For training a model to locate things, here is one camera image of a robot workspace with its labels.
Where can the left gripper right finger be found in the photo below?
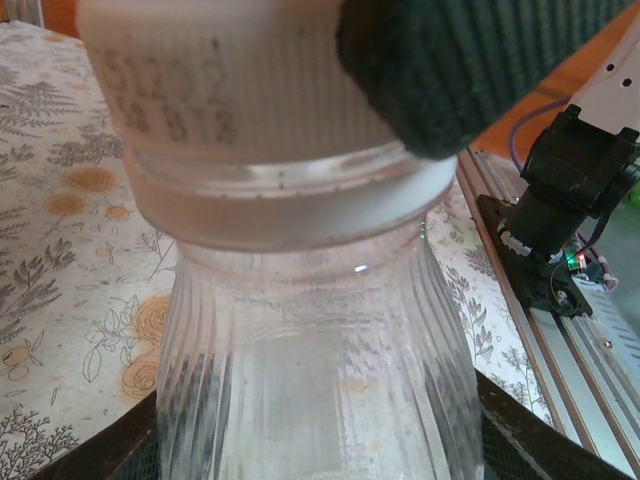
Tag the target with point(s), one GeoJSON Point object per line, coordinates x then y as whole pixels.
{"type": "Point", "coordinates": [515, 450]}

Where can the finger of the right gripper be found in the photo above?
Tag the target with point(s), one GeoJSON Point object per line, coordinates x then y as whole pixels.
{"type": "Point", "coordinates": [475, 60]}

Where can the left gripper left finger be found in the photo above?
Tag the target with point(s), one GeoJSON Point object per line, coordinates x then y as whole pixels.
{"type": "Point", "coordinates": [135, 450]}

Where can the clear tea bottle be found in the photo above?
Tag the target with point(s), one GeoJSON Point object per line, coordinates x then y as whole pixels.
{"type": "Point", "coordinates": [310, 375]}

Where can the white bottle cap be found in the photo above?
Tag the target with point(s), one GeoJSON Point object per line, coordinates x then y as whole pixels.
{"type": "Point", "coordinates": [200, 75]}

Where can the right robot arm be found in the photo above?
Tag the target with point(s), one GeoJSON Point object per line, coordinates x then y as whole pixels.
{"type": "Point", "coordinates": [565, 165]}

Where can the wide aluminium base beam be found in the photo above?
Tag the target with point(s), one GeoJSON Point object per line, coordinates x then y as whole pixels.
{"type": "Point", "coordinates": [590, 380]}

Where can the small circuit board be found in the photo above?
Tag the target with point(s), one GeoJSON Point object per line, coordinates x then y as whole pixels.
{"type": "Point", "coordinates": [582, 272]}

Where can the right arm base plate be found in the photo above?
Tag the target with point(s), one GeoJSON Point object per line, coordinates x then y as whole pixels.
{"type": "Point", "coordinates": [525, 280]}

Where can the aluminium side rail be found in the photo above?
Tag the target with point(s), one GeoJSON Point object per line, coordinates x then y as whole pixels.
{"type": "Point", "coordinates": [20, 10]}

